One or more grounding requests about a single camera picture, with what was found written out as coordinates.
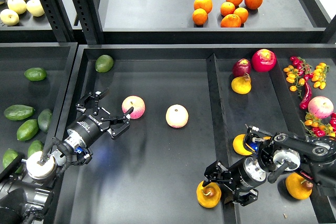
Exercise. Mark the green avocado tray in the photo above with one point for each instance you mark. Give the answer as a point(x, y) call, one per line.
point(35, 74)
point(104, 63)

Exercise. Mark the red chili pepper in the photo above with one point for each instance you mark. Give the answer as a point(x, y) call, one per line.
point(306, 98)

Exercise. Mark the pink apple right tray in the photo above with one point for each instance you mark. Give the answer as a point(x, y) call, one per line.
point(321, 107)

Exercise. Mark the cherry tomato bunch bottom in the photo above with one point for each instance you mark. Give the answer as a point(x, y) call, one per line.
point(315, 126)

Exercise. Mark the black metal tray divider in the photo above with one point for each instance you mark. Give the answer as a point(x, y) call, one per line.
point(230, 210)

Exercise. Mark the cherry tomato bunch top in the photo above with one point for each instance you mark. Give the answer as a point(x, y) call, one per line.
point(300, 72)

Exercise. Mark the pink red apple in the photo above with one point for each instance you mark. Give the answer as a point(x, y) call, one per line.
point(138, 106)

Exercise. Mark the orange right small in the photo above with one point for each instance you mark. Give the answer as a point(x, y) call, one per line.
point(242, 13)

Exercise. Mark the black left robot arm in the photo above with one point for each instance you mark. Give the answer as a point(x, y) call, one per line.
point(27, 185)

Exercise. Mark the orange front bottom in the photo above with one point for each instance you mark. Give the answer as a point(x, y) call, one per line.
point(231, 20)

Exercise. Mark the dark green avocado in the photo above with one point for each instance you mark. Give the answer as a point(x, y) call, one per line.
point(44, 120)
point(9, 155)
point(18, 112)

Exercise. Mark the dark green avocado upright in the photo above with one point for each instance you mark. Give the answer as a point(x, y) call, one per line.
point(44, 120)

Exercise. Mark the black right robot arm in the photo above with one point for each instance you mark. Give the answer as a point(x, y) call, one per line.
point(272, 155)

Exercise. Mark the black shelf upright post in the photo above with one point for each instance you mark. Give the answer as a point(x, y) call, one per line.
point(88, 15)

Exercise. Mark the pale pink apple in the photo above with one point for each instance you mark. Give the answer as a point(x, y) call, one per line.
point(176, 116)

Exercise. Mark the black tray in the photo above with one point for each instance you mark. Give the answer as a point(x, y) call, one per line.
point(150, 173)
point(57, 59)

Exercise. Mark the orange far left top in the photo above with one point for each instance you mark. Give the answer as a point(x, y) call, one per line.
point(206, 5)

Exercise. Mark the green avocado left tray top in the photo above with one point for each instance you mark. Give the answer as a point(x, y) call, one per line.
point(35, 74)

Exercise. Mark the green avocado left middle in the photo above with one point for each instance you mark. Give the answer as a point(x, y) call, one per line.
point(27, 130)

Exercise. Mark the yellow pear under gripper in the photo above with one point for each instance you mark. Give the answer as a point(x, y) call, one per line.
point(241, 85)

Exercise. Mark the pale yellow pear front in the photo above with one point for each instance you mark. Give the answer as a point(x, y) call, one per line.
point(9, 17)

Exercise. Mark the orange small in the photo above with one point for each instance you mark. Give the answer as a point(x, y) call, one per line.
point(242, 13)
point(227, 8)

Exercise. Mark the black upper shelf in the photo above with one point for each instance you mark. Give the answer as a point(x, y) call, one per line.
point(170, 22)

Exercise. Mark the cherry tomato bunch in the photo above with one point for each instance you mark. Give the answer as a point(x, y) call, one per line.
point(315, 126)
point(300, 72)

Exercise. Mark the orange far left bottom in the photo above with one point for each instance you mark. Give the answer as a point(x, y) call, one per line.
point(199, 16)

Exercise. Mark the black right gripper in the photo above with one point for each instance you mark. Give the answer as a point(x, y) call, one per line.
point(243, 176)

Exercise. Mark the orange centre small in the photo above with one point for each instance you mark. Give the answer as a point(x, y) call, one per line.
point(227, 8)

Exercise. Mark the bright red apple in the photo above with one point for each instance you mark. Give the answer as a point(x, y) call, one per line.
point(263, 60)

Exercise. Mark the yellow pear lower right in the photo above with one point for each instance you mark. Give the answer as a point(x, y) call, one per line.
point(298, 187)

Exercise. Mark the green avocado left bottom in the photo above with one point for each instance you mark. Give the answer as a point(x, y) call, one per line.
point(34, 147)

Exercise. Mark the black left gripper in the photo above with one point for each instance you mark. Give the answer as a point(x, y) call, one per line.
point(95, 120)

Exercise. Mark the pale yellow pear right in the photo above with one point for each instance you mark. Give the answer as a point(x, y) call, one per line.
point(35, 8)

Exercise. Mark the dark red apple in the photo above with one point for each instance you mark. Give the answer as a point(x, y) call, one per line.
point(241, 67)

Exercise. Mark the black centre tray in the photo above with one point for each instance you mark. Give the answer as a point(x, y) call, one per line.
point(150, 173)

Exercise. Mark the black left tray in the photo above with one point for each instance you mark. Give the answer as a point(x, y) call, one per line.
point(57, 59)

